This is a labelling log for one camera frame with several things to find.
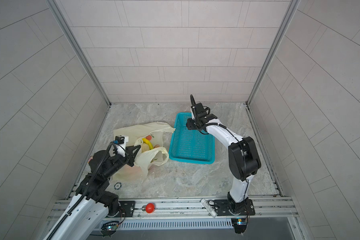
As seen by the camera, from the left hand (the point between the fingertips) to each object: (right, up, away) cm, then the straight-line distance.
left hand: (143, 145), depth 72 cm
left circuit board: (-12, -35, -8) cm, 38 cm away
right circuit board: (+46, -35, -5) cm, 58 cm away
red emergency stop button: (+4, -29, -3) cm, 29 cm away
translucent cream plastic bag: (+7, -4, -6) cm, 10 cm away
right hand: (+22, +9, +19) cm, 30 cm away
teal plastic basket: (+24, -5, +21) cm, 32 cm away
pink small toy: (-34, -10, +12) cm, 37 cm away
